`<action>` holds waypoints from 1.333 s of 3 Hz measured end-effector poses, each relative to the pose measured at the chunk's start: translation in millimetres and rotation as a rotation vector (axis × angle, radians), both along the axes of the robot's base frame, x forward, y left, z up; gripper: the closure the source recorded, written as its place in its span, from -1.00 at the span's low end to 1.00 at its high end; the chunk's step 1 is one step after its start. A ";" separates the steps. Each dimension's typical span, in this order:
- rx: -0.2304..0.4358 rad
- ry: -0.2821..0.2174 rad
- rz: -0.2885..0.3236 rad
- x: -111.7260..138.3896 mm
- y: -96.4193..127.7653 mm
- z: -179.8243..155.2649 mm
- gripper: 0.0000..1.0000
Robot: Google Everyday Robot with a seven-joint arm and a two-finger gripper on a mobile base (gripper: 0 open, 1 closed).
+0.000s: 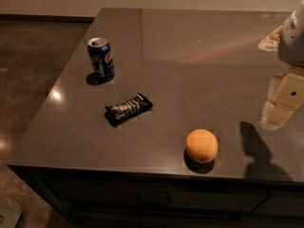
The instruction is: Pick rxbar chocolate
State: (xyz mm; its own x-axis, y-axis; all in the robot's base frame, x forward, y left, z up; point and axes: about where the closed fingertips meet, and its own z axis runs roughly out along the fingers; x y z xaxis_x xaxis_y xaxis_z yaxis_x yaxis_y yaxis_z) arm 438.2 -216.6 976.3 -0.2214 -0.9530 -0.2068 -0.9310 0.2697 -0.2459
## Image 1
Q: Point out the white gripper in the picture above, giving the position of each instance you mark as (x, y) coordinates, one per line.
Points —
(293, 44)

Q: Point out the black rxbar chocolate bar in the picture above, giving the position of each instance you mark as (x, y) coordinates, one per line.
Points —
(120, 113)

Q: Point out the orange fruit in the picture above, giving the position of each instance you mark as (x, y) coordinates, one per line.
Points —
(202, 146)

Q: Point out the blue pepsi soda can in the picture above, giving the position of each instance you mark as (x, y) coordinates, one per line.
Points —
(100, 55)

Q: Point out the dark counter cabinet drawers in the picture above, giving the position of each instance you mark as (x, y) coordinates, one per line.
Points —
(99, 199)

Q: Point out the white object on floor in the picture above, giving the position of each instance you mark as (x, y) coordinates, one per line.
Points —
(10, 212)

